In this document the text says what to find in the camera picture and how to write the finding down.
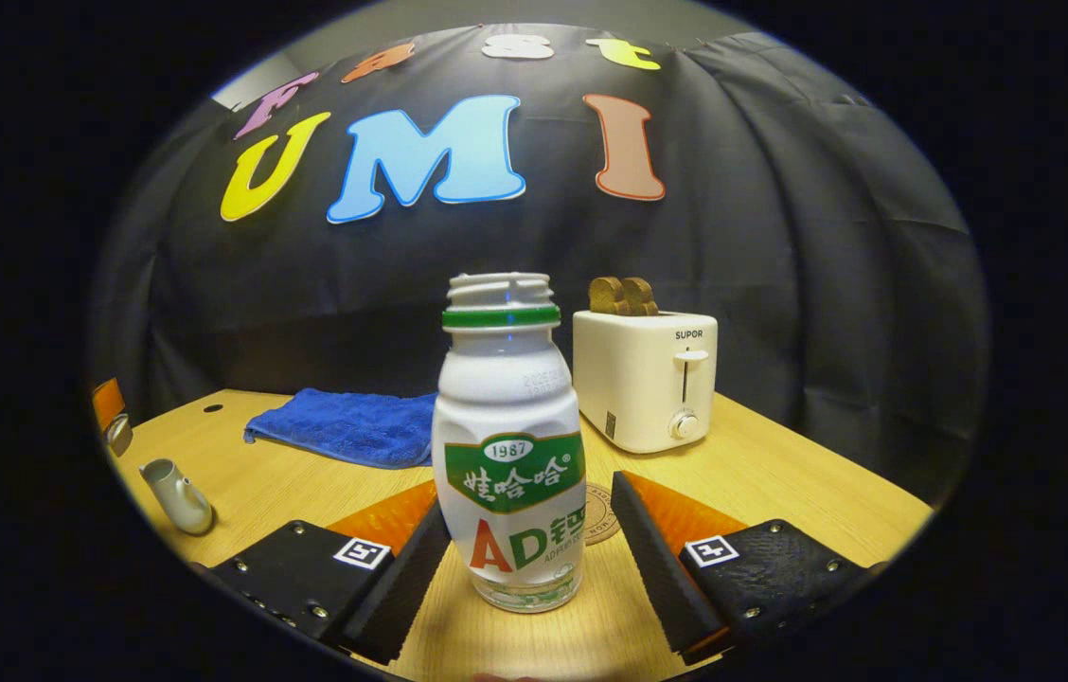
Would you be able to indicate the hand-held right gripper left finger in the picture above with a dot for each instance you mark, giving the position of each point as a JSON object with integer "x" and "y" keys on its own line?
{"x": 392, "y": 597}

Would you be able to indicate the black backdrop cloth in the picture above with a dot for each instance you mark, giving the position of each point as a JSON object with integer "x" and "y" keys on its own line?
{"x": 780, "y": 246}

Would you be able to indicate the white teacup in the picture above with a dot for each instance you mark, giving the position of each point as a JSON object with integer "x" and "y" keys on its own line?
{"x": 179, "y": 497}

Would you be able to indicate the blue towel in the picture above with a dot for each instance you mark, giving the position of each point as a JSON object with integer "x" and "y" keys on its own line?
{"x": 354, "y": 426}

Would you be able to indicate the white green-label water bottle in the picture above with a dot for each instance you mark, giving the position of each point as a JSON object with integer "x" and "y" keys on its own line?
{"x": 506, "y": 407}

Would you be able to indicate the round brown coaster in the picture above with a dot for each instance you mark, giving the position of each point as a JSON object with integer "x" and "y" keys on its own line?
{"x": 602, "y": 516}

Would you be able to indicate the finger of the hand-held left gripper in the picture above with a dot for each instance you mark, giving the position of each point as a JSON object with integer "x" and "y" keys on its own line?
{"x": 106, "y": 403}

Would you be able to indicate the cream toaster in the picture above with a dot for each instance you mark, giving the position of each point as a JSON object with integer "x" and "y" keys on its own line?
{"x": 638, "y": 388}

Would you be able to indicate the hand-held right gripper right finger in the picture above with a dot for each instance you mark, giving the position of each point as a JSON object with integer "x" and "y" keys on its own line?
{"x": 662, "y": 568}

